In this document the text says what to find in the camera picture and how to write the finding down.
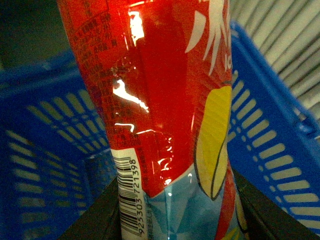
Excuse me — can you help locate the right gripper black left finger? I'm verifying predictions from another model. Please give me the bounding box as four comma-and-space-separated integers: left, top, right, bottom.
59, 178, 120, 240

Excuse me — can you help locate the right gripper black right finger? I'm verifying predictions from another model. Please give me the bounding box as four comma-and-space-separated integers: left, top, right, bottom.
233, 170, 320, 240

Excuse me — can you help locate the red iced tea bottle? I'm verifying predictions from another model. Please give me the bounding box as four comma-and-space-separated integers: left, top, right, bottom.
57, 0, 249, 240

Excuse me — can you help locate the blue plastic shopping basket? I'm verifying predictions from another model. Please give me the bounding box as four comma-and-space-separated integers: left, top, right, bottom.
0, 19, 320, 240

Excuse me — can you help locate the white vertical blind curtain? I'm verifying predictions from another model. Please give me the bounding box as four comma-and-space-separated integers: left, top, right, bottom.
228, 0, 320, 141

